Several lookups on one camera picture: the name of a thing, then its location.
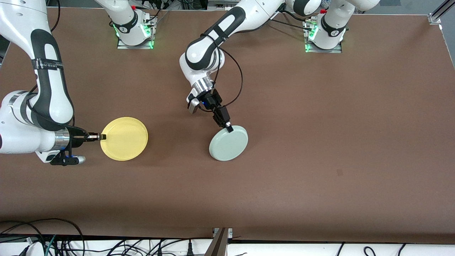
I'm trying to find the yellow plastic plate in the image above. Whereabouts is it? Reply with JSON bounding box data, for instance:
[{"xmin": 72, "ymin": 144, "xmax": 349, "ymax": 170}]
[{"xmin": 100, "ymin": 117, "xmax": 149, "ymax": 161}]

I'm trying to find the pale green plastic plate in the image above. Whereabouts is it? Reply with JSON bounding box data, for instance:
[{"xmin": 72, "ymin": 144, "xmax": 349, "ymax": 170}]
[{"xmin": 209, "ymin": 125, "xmax": 249, "ymax": 162}]

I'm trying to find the brown table cover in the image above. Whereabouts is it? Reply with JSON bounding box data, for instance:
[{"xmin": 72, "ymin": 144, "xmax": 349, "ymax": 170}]
[{"xmin": 0, "ymin": 7, "xmax": 455, "ymax": 244}]

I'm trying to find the white panel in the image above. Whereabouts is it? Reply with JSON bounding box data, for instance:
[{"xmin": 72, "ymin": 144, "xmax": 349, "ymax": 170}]
[{"xmin": 0, "ymin": 238, "xmax": 455, "ymax": 256}]

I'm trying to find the diagonal aluminium profile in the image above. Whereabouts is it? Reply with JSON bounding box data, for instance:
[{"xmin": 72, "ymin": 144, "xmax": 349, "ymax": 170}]
[{"xmin": 431, "ymin": 0, "xmax": 455, "ymax": 21}]

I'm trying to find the left arm wrist camera bar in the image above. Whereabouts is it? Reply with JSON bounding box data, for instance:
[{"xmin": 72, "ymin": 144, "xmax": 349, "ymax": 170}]
[{"xmin": 187, "ymin": 93, "xmax": 202, "ymax": 114}]

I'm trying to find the arm wrist camera bar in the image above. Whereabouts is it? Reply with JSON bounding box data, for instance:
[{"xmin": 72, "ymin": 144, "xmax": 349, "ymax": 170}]
[
  {"xmin": 49, "ymin": 154, "xmax": 87, "ymax": 167},
  {"xmin": 187, "ymin": 93, "xmax": 202, "ymax": 114}
]

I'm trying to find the right arm wrist camera bar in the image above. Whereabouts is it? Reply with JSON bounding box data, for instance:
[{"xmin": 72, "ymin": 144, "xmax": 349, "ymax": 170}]
[{"xmin": 49, "ymin": 154, "xmax": 87, "ymax": 167}]

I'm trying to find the large looping black cable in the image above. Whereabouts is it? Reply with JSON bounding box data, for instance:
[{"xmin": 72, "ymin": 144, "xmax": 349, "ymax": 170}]
[{"xmin": 0, "ymin": 218, "xmax": 85, "ymax": 256}]

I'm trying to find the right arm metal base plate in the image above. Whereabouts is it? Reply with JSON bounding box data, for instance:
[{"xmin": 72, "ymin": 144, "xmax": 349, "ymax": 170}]
[{"xmin": 117, "ymin": 16, "xmax": 156, "ymax": 49}]

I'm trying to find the aluminium frame rail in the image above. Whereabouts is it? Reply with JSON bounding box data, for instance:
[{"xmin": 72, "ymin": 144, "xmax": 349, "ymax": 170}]
[{"xmin": 207, "ymin": 0, "xmax": 246, "ymax": 10}]

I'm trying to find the green cable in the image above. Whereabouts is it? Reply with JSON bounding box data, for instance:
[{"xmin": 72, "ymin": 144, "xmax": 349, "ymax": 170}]
[{"xmin": 45, "ymin": 235, "xmax": 57, "ymax": 256}]

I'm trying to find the long black base cable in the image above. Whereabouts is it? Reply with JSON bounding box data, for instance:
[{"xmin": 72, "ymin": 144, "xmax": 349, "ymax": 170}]
[{"xmin": 272, "ymin": 11, "xmax": 313, "ymax": 32}]

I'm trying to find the aluminium profile post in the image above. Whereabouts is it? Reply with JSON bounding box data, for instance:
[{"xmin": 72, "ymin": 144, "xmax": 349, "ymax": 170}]
[{"xmin": 205, "ymin": 228, "xmax": 233, "ymax": 256}]

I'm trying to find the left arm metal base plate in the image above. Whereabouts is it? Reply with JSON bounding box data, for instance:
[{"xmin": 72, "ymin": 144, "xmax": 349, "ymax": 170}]
[{"xmin": 304, "ymin": 20, "xmax": 343, "ymax": 54}]

